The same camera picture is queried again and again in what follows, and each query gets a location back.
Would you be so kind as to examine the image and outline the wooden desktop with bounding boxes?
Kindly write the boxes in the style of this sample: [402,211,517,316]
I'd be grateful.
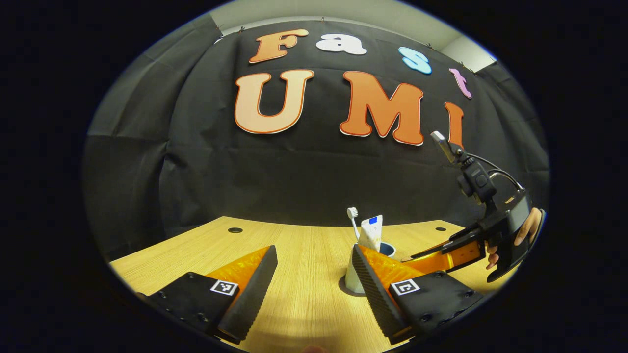
[109,216,516,353]

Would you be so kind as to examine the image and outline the black backdrop cloth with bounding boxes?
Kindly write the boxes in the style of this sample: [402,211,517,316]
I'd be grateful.
[82,20,550,260]

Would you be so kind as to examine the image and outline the white toothbrush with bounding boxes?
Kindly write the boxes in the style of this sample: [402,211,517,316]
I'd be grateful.
[347,207,362,242]

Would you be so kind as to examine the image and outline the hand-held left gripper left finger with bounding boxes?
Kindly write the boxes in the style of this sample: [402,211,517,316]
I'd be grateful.
[135,245,279,345]

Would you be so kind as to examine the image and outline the black cable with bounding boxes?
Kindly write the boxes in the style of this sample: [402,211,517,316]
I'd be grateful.
[470,153,525,193]

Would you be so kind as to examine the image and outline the light blue cup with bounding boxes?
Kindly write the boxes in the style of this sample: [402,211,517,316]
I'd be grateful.
[344,240,397,295]

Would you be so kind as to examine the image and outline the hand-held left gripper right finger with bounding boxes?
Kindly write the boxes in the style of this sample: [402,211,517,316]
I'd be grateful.
[352,244,491,345]

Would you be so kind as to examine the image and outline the white toothpaste tube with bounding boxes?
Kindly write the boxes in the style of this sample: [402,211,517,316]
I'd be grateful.
[357,215,384,253]

